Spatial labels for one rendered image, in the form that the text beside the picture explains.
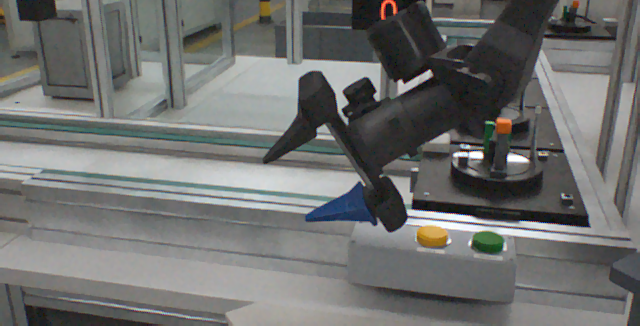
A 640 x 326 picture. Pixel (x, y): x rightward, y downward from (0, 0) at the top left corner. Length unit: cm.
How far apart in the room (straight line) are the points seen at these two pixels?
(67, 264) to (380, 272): 48
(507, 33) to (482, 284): 35
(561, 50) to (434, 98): 157
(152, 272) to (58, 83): 100
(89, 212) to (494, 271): 60
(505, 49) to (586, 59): 162
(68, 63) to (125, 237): 89
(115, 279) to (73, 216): 14
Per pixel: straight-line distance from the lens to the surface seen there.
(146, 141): 126
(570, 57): 219
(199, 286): 93
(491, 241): 83
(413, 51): 63
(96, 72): 133
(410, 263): 82
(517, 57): 59
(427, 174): 100
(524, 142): 118
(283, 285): 92
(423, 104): 63
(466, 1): 830
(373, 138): 63
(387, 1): 106
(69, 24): 181
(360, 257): 82
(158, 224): 99
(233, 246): 95
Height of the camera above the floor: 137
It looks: 21 degrees down
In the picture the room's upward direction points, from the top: straight up
